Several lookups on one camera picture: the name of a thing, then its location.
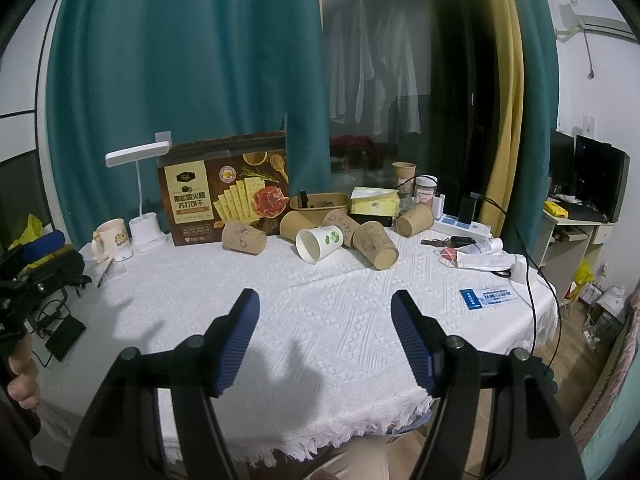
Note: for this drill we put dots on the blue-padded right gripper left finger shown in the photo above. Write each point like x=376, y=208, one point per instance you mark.
x=195, y=373

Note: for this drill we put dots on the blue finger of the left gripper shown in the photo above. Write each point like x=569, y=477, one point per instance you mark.
x=43, y=246

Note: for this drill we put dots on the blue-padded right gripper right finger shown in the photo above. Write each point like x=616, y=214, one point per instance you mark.
x=452, y=371

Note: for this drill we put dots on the white paper cup green print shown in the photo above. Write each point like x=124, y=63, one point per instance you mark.
x=316, y=244

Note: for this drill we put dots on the person's left hand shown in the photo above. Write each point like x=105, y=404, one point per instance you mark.
x=23, y=388

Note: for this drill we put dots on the cream cartoon mug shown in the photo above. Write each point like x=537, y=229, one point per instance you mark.
x=111, y=240

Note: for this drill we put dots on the black pen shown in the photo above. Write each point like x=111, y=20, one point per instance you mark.
x=103, y=270

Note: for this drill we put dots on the blue white card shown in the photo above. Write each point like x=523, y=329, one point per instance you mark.
x=480, y=298

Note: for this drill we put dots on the white desk lamp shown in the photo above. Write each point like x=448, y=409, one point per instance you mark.
x=145, y=230

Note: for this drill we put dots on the white textured tablecloth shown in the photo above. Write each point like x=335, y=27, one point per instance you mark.
x=324, y=363

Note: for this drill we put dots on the crumpled white paper packet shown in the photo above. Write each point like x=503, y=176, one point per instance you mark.
x=487, y=255

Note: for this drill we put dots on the black car key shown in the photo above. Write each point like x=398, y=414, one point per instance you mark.
x=450, y=242

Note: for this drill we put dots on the brown paper cup far left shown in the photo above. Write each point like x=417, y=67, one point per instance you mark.
x=241, y=237

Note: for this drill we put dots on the brown paper cup front right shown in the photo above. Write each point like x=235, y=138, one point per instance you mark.
x=372, y=240

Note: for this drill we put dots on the teal curtain right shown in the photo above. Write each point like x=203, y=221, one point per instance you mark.
x=540, y=114

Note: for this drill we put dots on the brown paper cup right side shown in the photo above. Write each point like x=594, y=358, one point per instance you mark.
x=416, y=220

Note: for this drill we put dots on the brown cracker box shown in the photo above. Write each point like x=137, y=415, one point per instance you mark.
x=206, y=184

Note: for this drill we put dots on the white side desk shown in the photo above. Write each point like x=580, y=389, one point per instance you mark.
x=563, y=244

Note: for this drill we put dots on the brown paper cup open mouth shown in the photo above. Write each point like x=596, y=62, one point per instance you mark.
x=292, y=223

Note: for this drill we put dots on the yellow tissue pack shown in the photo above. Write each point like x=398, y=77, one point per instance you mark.
x=382, y=202

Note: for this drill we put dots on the white lidded jar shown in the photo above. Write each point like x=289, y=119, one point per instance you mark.
x=425, y=188

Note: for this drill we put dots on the brown paper cup middle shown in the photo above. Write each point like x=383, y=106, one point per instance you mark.
x=340, y=219

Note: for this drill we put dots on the upright brown paper cup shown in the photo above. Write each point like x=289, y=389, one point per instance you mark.
x=404, y=174

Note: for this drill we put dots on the kraft paper tray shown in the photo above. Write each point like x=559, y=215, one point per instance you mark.
x=318, y=205

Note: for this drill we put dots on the black monitor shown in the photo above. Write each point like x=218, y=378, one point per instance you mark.
x=588, y=178

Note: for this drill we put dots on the yellow curtain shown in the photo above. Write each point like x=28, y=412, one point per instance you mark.
x=510, y=58

